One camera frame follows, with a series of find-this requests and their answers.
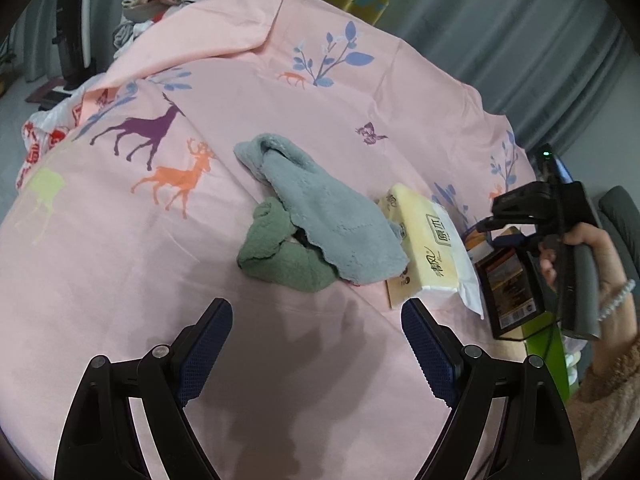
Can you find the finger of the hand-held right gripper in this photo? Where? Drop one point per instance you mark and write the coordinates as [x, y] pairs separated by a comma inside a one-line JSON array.
[[500, 224], [520, 200]]

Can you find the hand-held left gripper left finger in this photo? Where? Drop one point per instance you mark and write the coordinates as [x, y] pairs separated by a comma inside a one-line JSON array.
[[205, 355]]

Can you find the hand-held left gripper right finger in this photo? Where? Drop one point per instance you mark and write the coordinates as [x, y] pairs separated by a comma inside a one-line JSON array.
[[430, 355]]

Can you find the yellow tissue pack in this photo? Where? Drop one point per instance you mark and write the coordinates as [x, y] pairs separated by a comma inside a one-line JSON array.
[[430, 245]]

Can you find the green box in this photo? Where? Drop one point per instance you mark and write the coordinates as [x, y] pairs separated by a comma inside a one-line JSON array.
[[545, 350]]

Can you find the green towel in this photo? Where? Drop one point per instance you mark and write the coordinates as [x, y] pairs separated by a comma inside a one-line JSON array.
[[270, 255]]

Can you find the grey-blue towel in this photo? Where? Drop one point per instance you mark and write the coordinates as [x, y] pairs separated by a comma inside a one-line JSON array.
[[325, 215]]

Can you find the person's right forearm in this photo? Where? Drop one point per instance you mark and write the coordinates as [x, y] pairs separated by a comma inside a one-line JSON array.
[[610, 385]]

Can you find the person's right hand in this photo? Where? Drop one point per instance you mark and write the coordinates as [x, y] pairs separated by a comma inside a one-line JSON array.
[[610, 265]]

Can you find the grey sofa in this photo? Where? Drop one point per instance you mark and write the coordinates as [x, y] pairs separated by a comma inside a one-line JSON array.
[[620, 210]]

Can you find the black gold tin box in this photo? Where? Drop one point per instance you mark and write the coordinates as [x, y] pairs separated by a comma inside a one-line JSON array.
[[510, 290]]

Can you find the grey curtain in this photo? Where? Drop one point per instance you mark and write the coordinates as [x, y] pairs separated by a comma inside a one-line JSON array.
[[500, 20]]

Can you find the pink printed bedsheet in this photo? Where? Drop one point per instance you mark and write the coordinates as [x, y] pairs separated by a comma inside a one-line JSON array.
[[300, 110]]

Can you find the red white plastic bag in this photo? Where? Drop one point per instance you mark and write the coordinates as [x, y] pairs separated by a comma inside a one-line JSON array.
[[40, 145]]

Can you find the dark red floor mat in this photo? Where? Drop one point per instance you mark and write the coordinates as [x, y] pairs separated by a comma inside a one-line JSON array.
[[47, 96]]

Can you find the black upright vacuum cleaner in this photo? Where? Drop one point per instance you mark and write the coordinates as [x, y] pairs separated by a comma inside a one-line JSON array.
[[72, 35]]

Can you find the pile of clothes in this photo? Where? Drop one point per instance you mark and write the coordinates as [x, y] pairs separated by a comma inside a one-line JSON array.
[[150, 0]]

